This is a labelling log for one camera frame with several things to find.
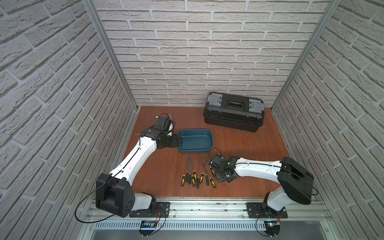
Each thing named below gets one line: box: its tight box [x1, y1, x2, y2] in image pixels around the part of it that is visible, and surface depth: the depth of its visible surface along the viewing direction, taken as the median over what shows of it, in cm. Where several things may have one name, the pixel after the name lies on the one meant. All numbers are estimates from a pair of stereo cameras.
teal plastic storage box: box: [177, 128, 214, 154], surface depth 102 cm
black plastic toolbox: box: [203, 92, 265, 133], surface depth 99 cm
